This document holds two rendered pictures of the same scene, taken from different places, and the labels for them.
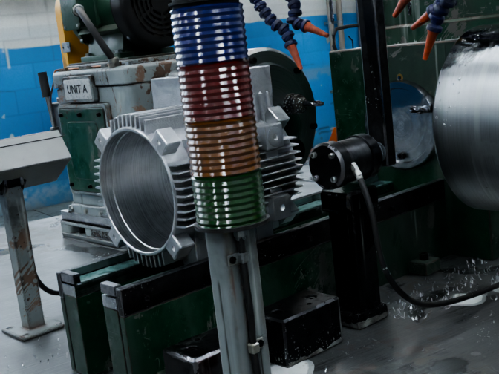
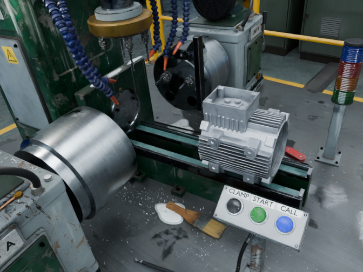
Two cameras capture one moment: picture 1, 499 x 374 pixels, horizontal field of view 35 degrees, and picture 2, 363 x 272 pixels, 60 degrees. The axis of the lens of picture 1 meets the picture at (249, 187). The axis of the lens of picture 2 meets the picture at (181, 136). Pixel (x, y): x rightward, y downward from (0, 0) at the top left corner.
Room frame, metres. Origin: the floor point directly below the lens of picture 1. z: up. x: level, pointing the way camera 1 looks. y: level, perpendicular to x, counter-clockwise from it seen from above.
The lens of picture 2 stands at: (1.36, 0.70, 1.55)
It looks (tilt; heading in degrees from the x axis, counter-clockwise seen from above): 35 degrees down; 256
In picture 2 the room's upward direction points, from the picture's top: 6 degrees counter-clockwise
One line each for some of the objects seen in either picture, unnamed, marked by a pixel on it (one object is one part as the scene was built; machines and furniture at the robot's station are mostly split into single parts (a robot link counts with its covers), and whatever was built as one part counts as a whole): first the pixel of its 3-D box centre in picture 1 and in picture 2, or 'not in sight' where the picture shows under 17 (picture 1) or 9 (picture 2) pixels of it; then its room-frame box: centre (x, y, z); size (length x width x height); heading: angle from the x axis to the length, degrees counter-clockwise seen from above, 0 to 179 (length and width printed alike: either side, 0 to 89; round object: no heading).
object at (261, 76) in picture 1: (213, 99); (231, 108); (1.04, 0.03, 1.11); 0.12 x 0.11 x 0.07; 132
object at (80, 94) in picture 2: (425, 144); (115, 116); (1.34, -0.31, 0.97); 0.30 x 0.11 x 0.34; 41
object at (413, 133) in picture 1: (400, 125); (126, 109); (1.30, -0.26, 1.01); 0.15 x 0.02 x 0.15; 41
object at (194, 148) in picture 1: (222, 144); (346, 80); (0.65, 0.02, 1.10); 0.06 x 0.06 x 0.04
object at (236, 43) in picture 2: not in sight; (223, 58); (0.79, -0.58, 0.99); 0.35 x 0.31 x 0.37; 41
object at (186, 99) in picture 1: (216, 90); (350, 66); (0.65, 0.02, 1.14); 0.06 x 0.06 x 0.04
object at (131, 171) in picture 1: (198, 176); (244, 140); (1.01, 0.06, 1.01); 0.20 x 0.19 x 0.19; 132
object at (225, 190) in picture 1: (229, 197); (343, 94); (0.65, 0.02, 1.05); 0.06 x 0.06 x 0.04
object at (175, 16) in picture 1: (209, 34); (353, 51); (0.65, 0.02, 1.19); 0.06 x 0.06 x 0.04
